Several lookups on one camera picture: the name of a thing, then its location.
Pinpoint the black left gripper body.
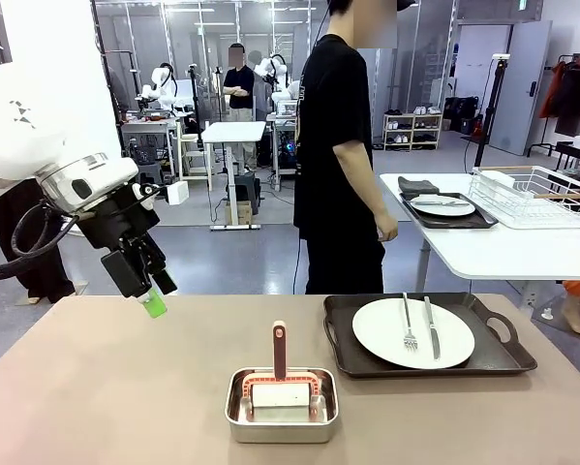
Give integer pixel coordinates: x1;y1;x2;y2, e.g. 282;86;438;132
78;186;161;254

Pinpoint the person's right forearm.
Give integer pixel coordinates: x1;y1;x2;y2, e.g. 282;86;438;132
332;139;392;229

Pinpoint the person's right hand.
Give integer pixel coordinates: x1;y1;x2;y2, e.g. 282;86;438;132
374;210;399;243

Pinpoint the cardboard box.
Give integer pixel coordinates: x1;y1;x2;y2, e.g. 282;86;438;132
224;199;253;227

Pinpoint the black stool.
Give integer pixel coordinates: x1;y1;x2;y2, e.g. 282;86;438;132
226;173;260;214

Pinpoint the white standing desk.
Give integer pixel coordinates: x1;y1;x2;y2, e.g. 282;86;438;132
200;120;267;232

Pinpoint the bystander with crossed arms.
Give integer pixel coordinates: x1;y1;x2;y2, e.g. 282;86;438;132
221;42;256;171

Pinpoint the rectangular metal tray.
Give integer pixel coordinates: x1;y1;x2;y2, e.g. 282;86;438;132
225;366;340;445

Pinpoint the person in black t-shirt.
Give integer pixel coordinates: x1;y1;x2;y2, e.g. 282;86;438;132
292;0;419;295

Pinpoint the large white plate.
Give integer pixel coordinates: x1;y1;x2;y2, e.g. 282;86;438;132
351;296;476;370

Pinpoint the silver fork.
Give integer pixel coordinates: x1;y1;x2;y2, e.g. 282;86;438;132
401;292;418;351

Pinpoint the dark grey folded cloth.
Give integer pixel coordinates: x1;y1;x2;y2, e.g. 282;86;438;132
397;175;441;200

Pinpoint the silver knife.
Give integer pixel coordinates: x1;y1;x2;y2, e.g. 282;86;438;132
423;295;442;361

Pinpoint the wooden shoe rack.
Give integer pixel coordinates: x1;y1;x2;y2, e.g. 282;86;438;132
382;111;443;151

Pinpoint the white table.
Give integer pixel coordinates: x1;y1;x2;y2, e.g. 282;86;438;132
379;171;580;292

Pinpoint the grey door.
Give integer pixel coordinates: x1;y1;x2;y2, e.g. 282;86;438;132
487;19;553;156

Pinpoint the bystander in orange skirt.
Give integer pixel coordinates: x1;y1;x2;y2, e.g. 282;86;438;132
560;81;580;338

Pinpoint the orange jacket on rack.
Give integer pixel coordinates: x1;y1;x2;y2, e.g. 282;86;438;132
539;61;566;120

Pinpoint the black coat on rack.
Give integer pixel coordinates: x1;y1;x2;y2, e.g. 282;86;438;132
555;62;580;137

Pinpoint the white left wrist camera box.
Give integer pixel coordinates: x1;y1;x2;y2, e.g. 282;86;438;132
166;180;190;206

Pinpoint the dark serving tray with handles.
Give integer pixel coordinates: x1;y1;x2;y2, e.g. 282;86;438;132
322;292;538;380

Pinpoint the white wire dish rack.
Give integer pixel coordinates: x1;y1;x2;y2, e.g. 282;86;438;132
467;165;580;231

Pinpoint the black camera tripod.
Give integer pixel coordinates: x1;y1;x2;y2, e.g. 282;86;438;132
473;52;512;169

